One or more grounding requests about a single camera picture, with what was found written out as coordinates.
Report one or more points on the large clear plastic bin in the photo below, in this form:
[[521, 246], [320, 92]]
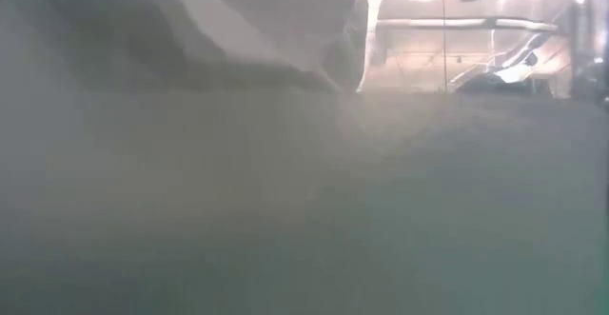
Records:
[[304, 210]]

